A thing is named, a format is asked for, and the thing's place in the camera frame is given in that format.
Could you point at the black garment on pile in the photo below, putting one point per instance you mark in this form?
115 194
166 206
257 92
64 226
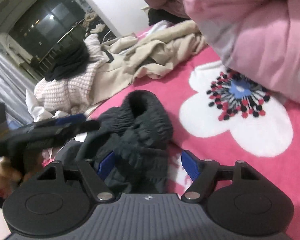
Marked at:
71 62

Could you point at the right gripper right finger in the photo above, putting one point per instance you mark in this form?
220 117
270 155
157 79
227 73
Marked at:
203 174

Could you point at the pink white knit sweater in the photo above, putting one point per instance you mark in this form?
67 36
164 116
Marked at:
72 95

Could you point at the grey curtain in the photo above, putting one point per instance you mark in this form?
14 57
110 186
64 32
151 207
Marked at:
13 88

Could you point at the white garment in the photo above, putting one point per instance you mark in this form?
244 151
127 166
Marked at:
39 113

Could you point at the pink puffer jacket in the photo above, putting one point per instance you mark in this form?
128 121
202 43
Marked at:
257 38

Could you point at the dark grey sweatpants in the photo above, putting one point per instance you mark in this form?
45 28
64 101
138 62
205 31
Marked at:
138 133

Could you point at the pink floral blanket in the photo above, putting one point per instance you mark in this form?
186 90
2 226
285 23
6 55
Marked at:
218 114

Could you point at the beige coat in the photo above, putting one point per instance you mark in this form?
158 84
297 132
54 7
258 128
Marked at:
153 56

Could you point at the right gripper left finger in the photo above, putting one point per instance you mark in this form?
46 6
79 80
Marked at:
93 179

